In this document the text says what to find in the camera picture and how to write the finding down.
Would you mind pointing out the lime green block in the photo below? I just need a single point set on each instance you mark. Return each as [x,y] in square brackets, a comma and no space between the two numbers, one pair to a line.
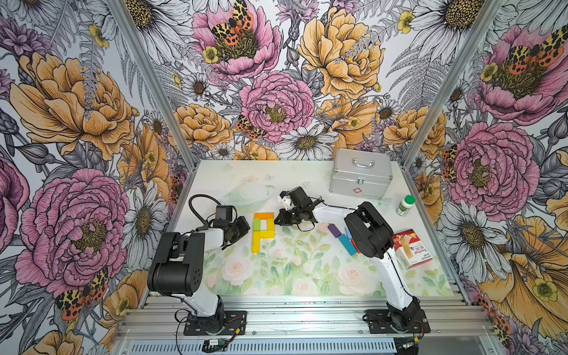
[256,225]

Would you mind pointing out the aluminium rail frame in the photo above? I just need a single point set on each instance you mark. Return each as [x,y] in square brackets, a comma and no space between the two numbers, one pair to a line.
[309,325]

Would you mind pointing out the silver metal case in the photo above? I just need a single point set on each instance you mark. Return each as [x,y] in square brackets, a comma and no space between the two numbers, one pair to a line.
[361,174]

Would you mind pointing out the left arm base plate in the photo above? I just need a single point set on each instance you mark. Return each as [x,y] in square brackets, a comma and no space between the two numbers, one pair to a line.
[228,324]

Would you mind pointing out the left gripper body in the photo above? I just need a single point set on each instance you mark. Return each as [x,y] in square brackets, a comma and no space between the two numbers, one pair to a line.
[232,225]

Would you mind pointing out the purple block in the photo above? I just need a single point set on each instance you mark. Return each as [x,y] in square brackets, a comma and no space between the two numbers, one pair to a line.
[334,230]

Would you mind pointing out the red block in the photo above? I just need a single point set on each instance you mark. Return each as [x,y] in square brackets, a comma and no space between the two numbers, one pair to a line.
[354,245]

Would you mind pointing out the red bandage box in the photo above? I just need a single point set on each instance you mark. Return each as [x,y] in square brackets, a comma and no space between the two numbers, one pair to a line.
[410,250]

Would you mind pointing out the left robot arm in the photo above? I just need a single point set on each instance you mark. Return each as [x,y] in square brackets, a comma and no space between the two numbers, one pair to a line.
[177,268]

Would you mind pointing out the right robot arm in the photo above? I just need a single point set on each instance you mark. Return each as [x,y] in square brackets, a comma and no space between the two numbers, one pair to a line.
[373,237]

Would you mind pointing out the yellow long block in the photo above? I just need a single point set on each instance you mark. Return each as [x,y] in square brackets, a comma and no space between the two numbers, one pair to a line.
[267,234]
[255,247]

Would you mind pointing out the clear glass bowl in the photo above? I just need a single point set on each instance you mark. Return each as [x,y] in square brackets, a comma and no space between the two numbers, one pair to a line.
[249,195]

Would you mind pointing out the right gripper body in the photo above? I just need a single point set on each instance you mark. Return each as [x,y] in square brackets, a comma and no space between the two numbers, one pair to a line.
[291,217]

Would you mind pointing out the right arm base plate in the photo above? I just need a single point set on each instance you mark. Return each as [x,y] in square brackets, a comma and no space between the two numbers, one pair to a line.
[383,321]

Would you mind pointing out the white green-capped bottle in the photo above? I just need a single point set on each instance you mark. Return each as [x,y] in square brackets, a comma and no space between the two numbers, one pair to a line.
[405,205]

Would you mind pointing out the teal block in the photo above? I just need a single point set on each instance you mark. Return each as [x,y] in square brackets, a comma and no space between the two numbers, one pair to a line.
[348,245]

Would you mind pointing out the orange block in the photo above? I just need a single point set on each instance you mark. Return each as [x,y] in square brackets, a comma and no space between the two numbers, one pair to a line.
[264,216]

